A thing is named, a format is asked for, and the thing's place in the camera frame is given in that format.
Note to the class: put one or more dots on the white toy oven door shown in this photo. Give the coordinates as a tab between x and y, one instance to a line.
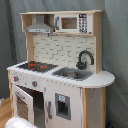
23	104

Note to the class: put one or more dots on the white wooden toy kitchen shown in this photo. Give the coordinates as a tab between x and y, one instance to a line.
73	50

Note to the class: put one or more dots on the grey toy sink basin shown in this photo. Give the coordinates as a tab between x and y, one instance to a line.
73	74

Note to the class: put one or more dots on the black toy stovetop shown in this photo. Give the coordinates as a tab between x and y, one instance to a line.
37	66

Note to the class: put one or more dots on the right red stove knob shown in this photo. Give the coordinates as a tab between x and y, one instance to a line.
34	83

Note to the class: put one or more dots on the grey toy ice dispenser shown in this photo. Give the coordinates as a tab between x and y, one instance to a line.
62	105

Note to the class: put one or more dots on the toy microwave oven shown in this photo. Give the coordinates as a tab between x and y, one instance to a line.
73	23

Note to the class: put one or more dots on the grey toy range hood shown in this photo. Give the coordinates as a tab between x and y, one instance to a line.
39	26

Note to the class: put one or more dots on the grey backdrop curtain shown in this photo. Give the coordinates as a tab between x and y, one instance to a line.
115	45

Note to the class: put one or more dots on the grey cabinet door handle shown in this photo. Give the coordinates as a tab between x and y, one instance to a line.
49	110

